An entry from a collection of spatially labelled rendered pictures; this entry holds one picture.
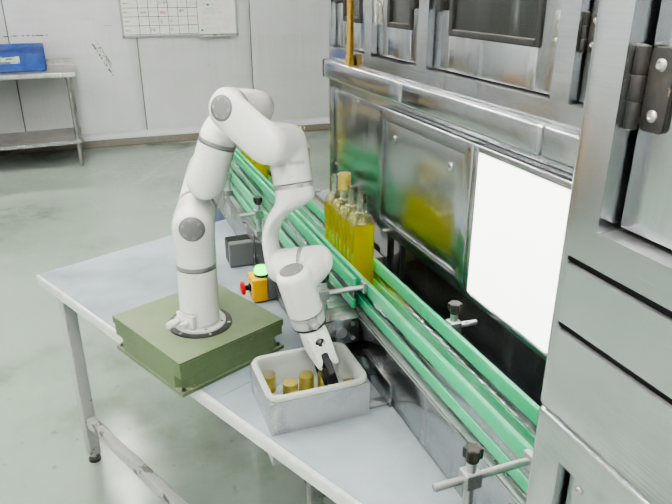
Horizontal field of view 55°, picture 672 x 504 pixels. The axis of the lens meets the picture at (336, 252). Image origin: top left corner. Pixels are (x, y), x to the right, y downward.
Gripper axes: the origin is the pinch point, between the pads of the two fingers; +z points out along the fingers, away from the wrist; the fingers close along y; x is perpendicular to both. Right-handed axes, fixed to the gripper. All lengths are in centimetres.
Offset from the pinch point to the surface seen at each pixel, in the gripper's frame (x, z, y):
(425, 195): -39.0, -24.6, 14.4
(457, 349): -23.4, -7.5, -19.6
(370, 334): -13.3, -2.9, 2.9
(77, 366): 64, 24, 91
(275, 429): 15.4, -0.4, -9.1
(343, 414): 1.0, 3.8, -9.5
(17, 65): 79, -26, 548
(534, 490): -3, -36, -74
